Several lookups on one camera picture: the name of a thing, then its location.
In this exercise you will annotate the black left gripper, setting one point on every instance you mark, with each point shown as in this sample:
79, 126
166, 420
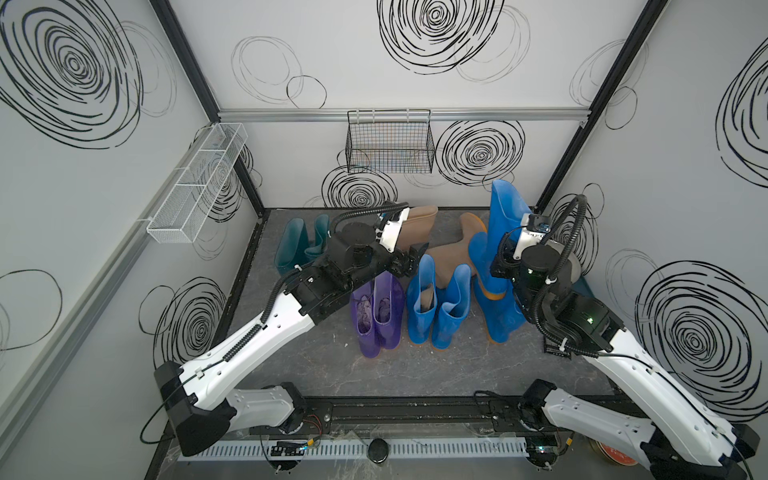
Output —
410, 261

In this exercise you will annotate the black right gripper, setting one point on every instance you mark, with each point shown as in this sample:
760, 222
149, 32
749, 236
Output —
503, 256

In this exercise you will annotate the blue rain boot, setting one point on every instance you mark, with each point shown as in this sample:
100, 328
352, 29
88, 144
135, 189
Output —
507, 208
453, 308
503, 316
421, 301

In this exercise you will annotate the purple rain boot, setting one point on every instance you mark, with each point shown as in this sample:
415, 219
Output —
361, 307
388, 309

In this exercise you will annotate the beige rain boot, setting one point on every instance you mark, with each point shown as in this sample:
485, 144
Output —
448, 257
416, 230

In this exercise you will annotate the dark green rain boot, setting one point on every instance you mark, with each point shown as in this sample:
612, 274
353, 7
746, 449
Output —
292, 247
320, 230

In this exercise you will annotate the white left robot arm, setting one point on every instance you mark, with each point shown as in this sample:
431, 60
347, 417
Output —
201, 397

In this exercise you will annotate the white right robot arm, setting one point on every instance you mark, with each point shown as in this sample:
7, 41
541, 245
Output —
676, 437

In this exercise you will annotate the grey round plate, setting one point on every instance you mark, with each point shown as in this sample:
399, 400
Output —
572, 265

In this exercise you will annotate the small black packet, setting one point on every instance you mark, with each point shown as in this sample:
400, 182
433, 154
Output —
552, 349

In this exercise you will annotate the black round knob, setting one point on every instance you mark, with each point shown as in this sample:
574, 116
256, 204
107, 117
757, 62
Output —
378, 451

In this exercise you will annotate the red round tin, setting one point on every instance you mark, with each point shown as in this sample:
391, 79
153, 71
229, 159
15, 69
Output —
612, 455

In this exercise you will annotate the black wire basket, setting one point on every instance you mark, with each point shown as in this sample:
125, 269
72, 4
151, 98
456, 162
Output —
393, 141

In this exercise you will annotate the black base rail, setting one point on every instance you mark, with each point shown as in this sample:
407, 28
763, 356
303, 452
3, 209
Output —
420, 411

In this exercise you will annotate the white wire basket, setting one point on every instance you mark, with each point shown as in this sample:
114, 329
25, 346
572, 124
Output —
186, 208

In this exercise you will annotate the white slotted cable duct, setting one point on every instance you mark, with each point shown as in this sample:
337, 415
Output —
353, 449

